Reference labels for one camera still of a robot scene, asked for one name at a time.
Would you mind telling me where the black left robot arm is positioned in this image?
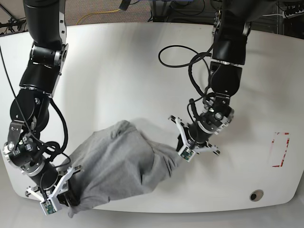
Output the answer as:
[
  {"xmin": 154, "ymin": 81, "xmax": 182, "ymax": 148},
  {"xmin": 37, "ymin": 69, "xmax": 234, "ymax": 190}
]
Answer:
[{"xmin": 174, "ymin": 0, "xmax": 251, "ymax": 159}]

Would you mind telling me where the red tape rectangle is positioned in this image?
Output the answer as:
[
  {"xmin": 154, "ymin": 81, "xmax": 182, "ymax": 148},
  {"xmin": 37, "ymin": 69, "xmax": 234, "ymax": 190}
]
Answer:
[{"xmin": 269, "ymin": 132, "xmax": 290, "ymax": 168}]

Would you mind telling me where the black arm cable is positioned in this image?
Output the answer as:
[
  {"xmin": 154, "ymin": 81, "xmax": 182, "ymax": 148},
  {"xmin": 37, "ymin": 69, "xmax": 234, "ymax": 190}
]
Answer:
[
  {"xmin": 158, "ymin": 45, "xmax": 214, "ymax": 124},
  {"xmin": 38, "ymin": 99, "xmax": 72, "ymax": 167}
]

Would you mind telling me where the grey T-shirt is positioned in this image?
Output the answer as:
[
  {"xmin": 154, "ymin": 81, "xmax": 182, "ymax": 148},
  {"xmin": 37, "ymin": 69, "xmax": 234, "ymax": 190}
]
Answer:
[{"xmin": 68, "ymin": 120, "xmax": 182, "ymax": 218}]

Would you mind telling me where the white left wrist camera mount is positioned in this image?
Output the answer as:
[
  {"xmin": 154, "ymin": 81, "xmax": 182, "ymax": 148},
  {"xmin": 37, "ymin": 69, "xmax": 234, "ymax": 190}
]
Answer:
[{"xmin": 169, "ymin": 115, "xmax": 220, "ymax": 162}]

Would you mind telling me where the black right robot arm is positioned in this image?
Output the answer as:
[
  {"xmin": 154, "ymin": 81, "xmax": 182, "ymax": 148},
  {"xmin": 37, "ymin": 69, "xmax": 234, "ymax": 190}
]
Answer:
[{"xmin": 3, "ymin": 0, "xmax": 80, "ymax": 214}]

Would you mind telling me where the right table cable grommet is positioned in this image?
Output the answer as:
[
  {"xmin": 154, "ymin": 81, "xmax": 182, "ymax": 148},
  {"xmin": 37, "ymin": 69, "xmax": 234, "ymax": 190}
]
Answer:
[{"xmin": 249, "ymin": 190, "xmax": 264, "ymax": 202}]

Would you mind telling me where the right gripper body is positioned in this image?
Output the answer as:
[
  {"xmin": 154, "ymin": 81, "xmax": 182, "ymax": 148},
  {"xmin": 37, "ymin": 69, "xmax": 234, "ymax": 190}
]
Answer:
[{"xmin": 57, "ymin": 180, "xmax": 80, "ymax": 207}]

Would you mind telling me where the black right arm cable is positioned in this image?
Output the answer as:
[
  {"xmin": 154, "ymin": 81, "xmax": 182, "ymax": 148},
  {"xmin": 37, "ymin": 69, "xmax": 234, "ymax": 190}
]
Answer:
[{"xmin": 38, "ymin": 99, "xmax": 72, "ymax": 167}]

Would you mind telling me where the white power strip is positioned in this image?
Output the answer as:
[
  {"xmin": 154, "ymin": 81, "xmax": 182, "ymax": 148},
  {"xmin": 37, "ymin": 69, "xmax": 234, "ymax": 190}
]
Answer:
[{"xmin": 283, "ymin": 3, "xmax": 304, "ymax": 19}]

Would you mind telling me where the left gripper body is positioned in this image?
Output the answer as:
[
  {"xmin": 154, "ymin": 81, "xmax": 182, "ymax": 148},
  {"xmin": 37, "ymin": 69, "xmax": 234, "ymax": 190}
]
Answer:
[{"xmin": 177, "ymin": 127, "xmax": 209, "ymax": 152}]

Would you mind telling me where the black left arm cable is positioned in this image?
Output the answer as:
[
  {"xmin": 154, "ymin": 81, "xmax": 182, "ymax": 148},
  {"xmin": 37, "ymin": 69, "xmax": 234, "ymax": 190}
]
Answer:
[{"xmin": 158, "ymin": 45, "xmax": 214, "ymax": 124}]

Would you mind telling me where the yellow cable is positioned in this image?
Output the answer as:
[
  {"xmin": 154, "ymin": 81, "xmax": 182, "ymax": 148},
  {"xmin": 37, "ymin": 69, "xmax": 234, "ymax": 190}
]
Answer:
[{"xmin": 76, "ymin": 8, "xmax": 121, "ymax": 26}]

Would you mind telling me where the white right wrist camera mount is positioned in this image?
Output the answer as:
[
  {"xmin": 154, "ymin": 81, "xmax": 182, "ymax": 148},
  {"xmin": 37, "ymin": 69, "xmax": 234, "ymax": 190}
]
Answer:
[{"xmin": 25, "ymin": 165, "xmax": 82, "ymax": 216}]

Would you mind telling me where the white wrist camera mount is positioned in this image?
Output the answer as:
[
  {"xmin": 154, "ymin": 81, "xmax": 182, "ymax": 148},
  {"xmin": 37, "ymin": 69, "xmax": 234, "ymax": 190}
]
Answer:
[
  {"xmin": 25, "ymin": 165, "xmax": 82, "ymax": 216},
  {"xmin": 169, "ymin": 115, "xmax": 220, "ymax": 162}
]

